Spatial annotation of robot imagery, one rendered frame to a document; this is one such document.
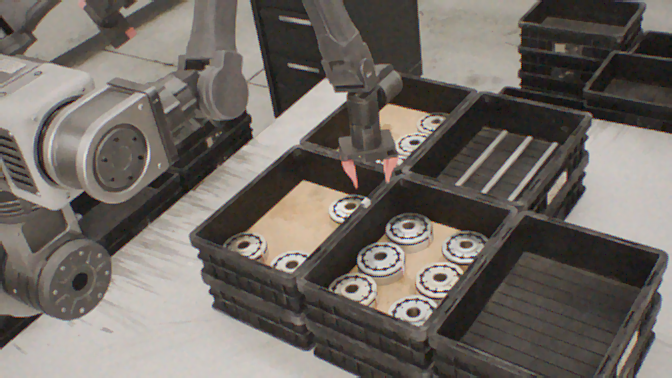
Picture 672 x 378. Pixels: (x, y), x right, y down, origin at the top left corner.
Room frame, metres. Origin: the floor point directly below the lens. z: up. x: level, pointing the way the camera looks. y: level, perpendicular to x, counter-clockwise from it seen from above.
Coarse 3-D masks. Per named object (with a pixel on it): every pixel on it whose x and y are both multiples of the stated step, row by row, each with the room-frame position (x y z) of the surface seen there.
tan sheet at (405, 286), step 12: (444, 228) 1.36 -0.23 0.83; (384, 240) 1.36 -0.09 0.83; (444, 240) 1.32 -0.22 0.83; (420, 252) 1.30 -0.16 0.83; (432, 252) 1.29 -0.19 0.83; (408, 264) 1.27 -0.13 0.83; (420, 264) 1.26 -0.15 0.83; (408, 276) 1.23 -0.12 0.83; (384, 288) 1.20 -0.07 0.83; (396, 288) 1.20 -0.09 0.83; (408, 288) 1.19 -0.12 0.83; (384, 300) 1.17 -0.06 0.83; (396, 300) 1.16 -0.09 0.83
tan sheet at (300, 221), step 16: (304, 192) 1.59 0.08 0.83; (320, 192) 1.58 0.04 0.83; (336, 192) 1.57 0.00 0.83; (272, 208) 1.54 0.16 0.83; (288, 208) 1.53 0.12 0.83; (304, 208) 1.52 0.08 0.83; (320, 208) 1.51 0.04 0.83; (256, 224) 1.49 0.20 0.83; (272, 224) 1.48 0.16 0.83; (288, 224) 1.47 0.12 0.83; (304, 224) 1.46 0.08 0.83; (320, 224) 1.45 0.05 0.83; (272, 240) 1.42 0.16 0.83; (288, 240) 1.41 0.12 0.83; (304, 240) 1.40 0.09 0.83; (320, 240) 1.39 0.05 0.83; (272, 256) 1.37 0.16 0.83
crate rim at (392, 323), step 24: (384, 192) 1.40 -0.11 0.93; (456, 192) 1.36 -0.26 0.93; (360, 216) 1.33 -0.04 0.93; (336, 240) 1.26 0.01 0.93; (312, 264) 1.20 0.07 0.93; (312, 288) 1.13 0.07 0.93; (456, 288) 1.07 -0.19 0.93; (360, 312) 1.06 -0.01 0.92; (384, 312) 1.04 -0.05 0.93; (432, 312) 1.02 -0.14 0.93; (408, 336) 0.99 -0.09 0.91
